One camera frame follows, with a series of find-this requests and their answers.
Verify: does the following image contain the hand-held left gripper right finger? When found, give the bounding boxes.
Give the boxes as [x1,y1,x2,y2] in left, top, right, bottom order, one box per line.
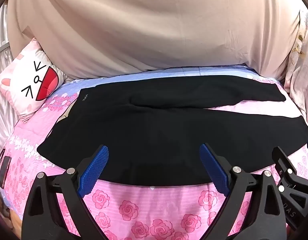
[198,143,288,240]

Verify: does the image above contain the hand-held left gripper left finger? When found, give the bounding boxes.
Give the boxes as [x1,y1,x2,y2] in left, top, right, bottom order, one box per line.
[21,144,110,240]

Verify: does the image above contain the black pants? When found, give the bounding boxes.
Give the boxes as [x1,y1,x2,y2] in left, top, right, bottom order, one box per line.
[37,74,308,186]

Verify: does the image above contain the pink floral bed sheet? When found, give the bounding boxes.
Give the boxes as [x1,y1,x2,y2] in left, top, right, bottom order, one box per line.
[0,65,308,240]

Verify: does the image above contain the cream floral cloth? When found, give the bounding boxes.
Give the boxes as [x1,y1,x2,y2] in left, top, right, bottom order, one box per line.
[283,9,308,132]

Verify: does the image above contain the dark red phone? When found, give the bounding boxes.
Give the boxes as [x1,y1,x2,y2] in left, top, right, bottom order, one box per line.
[0,155,12,188]

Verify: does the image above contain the white satin cloth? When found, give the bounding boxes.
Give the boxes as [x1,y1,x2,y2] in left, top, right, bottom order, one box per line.
[0,4,22,157]

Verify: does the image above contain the cartoon face pillow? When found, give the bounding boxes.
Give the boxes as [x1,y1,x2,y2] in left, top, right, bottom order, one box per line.
[0,37,67,125]

